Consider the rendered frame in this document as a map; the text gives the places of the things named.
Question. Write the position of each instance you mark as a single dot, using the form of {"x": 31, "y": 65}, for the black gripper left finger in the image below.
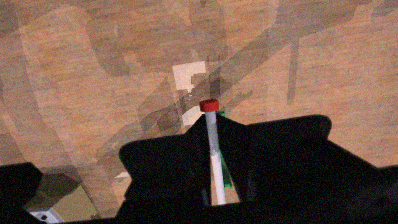
{"x": 189, "y": 150}

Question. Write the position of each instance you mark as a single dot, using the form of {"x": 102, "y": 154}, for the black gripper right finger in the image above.
{"x": 240, "y": 144}

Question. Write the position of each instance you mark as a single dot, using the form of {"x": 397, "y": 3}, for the grey pin with red head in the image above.
{"x": 209, "y": 107}

